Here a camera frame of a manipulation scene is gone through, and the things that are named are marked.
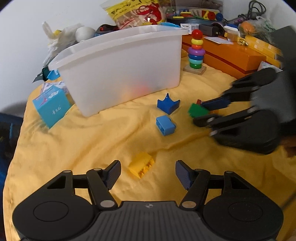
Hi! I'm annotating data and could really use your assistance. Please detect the yellow small block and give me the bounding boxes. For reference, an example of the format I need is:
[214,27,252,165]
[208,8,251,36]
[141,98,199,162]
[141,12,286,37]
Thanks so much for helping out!
[128,152,155,178]

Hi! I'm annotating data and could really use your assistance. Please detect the green square block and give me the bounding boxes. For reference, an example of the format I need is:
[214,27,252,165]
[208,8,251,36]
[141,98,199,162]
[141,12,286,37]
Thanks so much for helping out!
[188,103,209,118]

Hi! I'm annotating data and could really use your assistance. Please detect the light blue block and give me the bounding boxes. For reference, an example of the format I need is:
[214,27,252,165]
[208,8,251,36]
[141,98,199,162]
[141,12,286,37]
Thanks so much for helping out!
[156,115,176,136]

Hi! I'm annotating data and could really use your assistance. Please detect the blue arch block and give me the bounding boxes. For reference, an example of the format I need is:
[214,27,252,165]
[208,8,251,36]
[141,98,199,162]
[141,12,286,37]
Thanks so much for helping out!
[157,93,181,115]

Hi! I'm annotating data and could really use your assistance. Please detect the orange box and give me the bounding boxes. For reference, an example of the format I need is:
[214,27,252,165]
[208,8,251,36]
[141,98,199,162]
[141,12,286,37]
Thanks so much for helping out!
[182,35,265,79]

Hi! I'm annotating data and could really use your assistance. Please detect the yellow wooden box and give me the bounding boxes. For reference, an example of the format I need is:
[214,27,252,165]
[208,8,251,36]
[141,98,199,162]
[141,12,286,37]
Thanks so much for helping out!
[237,35,284,69]

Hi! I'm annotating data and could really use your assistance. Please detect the yellow cloth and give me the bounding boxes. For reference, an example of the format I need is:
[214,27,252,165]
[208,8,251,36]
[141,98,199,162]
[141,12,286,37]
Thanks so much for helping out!
[3,67,295,240]

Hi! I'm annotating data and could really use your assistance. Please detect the wooden puzzle board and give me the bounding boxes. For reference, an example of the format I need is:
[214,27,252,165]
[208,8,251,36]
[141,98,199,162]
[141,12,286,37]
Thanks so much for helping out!
[159,0,223,25]

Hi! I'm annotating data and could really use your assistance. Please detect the cyan cardboard box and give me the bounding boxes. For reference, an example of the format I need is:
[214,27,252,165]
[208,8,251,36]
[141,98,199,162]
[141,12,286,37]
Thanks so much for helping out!
[33,86,71,128]

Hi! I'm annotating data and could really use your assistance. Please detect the dark blue bag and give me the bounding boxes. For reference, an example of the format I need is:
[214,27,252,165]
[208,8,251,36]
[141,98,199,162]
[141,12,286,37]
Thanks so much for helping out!
[0,112,24,176]

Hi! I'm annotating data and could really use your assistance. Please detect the white plastic bin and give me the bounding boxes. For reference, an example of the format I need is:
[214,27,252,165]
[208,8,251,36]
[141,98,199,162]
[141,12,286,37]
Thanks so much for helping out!
[48,25,188,117]

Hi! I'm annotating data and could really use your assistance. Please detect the yellow red snack bag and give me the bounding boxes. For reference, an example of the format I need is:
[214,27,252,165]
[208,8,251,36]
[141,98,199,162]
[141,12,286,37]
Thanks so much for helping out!
[100,0,166,30]

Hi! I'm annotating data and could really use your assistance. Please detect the white plush toy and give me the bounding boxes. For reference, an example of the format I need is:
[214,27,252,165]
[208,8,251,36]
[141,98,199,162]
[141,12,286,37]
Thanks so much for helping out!
[42,22,83,67]

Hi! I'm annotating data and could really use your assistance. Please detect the white ball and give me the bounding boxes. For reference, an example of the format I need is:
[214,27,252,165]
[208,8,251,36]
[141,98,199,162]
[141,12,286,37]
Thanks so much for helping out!
[75,27,95,43]

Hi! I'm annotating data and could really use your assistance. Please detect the rainbow ring stacker toy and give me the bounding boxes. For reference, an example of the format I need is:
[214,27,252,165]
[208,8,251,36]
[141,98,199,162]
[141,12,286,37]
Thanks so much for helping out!
[183,29,206,75]

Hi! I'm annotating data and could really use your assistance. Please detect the black cables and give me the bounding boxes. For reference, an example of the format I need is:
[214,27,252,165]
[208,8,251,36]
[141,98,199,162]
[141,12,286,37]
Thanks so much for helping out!
[238,0,266,22]

